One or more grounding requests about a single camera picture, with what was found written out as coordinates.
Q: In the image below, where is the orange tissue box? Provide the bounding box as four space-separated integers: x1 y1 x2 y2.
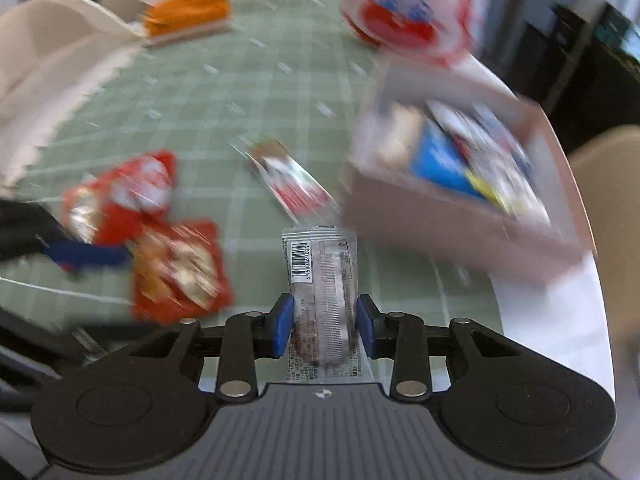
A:
137 0 234 47

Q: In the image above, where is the brown snack packet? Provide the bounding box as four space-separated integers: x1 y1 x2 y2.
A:
386 104 427 173

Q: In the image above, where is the black cabinet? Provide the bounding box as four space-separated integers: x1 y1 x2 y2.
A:
522 0 640 153

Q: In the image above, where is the rabbit-shaped snack bag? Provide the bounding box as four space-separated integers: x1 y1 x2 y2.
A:
341 0 491 67

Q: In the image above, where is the grey clear snack bar packet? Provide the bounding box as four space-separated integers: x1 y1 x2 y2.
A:
281 226 372 382

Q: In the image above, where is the white blue yellow snack packet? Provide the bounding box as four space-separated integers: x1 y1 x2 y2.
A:
427 101 552 227

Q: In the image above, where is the blue seaweed snack packet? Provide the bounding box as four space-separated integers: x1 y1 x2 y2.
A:
409 124 501 202

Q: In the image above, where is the red snack packet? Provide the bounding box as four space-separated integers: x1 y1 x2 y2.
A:
61 149 179 247

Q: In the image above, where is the white chair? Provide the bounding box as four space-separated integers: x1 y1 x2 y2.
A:
0 0 147 126

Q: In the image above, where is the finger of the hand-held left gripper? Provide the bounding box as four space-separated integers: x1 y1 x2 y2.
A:
0 306 103 411
0 199 135 275

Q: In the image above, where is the red white bar packet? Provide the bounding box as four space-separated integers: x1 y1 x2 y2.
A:
231 139 342 227

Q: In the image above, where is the pink cardboard box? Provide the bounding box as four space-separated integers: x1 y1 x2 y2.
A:
341 66 595 287

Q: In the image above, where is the orange-red snack packet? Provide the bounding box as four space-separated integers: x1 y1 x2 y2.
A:
131 219 237 325

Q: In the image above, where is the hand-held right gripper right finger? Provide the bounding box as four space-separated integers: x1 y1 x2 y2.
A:
355 294 512 404

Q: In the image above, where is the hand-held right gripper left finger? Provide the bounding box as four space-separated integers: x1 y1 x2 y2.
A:
129 294 296 404

